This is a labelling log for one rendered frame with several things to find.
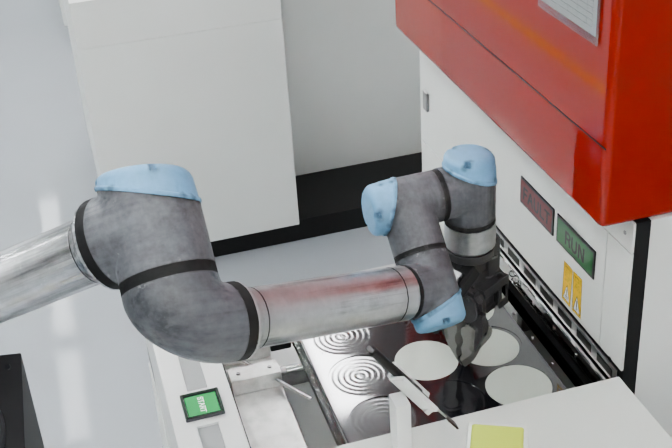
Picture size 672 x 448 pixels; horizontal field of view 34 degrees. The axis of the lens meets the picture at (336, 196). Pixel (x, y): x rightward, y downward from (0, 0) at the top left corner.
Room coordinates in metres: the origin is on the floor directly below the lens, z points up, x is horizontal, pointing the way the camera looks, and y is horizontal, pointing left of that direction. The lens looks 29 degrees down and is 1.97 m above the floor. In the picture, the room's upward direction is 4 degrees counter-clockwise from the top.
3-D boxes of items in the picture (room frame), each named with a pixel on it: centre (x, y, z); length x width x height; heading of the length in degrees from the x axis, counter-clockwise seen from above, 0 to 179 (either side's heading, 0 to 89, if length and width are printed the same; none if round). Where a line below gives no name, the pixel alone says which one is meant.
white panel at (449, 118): (1.61, -0.29, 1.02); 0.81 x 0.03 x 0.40; 15
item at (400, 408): (1.10, -0.08, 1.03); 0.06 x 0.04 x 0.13; 105
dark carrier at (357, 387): (1.37, -0.13, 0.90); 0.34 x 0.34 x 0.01; 15
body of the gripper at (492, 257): (1.36, -0.20, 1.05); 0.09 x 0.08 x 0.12; 134
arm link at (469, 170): (1.36, -0.19, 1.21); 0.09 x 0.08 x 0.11; 107
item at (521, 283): (1.43, -0.32, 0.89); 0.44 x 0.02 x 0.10; 15
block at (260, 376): (1.36, 0.15, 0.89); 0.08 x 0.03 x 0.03; 105
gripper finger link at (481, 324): (1.33, -0.19, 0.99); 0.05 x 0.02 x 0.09; 44
